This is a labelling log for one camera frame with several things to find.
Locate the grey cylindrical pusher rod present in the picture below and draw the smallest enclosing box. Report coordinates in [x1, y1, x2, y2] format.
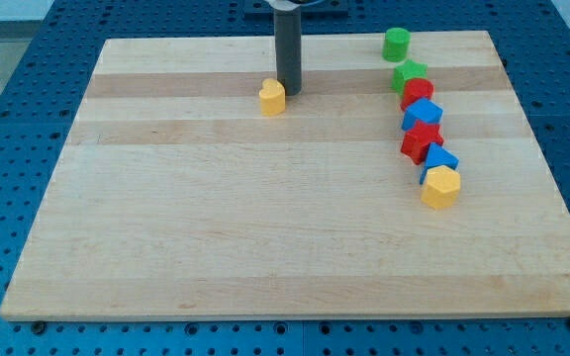
[273, 8, 302, 96]

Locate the white round tool mount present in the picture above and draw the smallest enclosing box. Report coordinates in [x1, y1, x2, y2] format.
[265, 0, 325, 10]

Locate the green star block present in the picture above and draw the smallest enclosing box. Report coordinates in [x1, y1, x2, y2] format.
[391, 59, 428, 96]

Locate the red star block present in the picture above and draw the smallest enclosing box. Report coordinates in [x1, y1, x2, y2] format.
[400, 120, 444, 165]

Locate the yellow heart block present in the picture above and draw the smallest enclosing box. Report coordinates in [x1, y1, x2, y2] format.
[258, 78, 286, 117]

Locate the green cylinder block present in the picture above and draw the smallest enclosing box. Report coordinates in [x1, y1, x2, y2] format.
[382, 28, 411, 62]

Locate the red cylinder block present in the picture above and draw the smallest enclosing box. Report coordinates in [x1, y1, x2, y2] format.
[400, 78, 434, 111]

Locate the blue cube block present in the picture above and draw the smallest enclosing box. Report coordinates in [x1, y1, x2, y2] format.
[401, 98, 443, 131]

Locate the blue triangle block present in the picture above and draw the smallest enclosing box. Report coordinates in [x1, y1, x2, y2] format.
[419, 142, 459, 184]

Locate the light wooden board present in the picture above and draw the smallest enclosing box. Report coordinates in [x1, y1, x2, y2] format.
[0, 31, 570, 321]

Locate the yellow hexagon block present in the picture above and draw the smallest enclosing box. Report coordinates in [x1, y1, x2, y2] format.
[421, 165, 462, 210]

